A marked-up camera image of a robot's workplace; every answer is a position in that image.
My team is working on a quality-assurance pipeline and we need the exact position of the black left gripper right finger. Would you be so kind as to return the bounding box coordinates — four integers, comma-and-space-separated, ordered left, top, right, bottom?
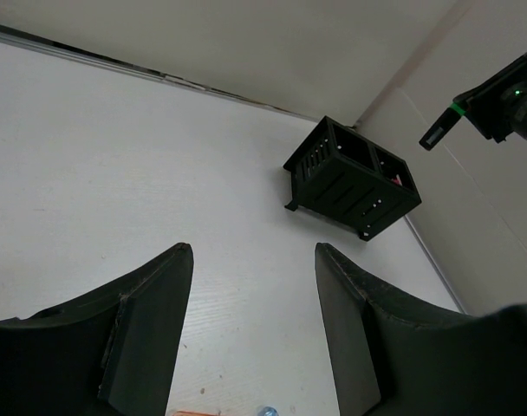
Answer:
315, 243, 527, 415

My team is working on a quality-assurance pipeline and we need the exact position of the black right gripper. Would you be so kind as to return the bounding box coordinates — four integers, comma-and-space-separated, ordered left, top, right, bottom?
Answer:
452, 52, 527, 143

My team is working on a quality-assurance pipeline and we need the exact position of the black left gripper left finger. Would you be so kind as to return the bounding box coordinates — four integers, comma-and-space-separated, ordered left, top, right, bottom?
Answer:
0, 243, 193, 415

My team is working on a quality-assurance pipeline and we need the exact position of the black highlighter green cap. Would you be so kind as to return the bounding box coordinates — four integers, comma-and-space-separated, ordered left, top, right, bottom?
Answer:
419, 102, 466, 151

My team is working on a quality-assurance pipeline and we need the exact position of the orange translucent highlighter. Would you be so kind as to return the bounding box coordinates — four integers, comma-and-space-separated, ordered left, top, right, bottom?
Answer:
172, 410, 221, 416

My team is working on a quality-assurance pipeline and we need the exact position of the blue translucent highlighter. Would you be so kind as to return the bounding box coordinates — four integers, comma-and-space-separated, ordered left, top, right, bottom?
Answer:
257, 406, 279, 416

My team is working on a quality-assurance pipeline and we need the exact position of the black slotted pen organizer box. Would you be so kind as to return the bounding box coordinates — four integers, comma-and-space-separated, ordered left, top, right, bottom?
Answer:
283, 116, 421, 241

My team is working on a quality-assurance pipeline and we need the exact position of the aluminium rail back edge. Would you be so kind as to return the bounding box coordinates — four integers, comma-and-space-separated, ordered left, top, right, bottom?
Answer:
0, 20, 355, 129

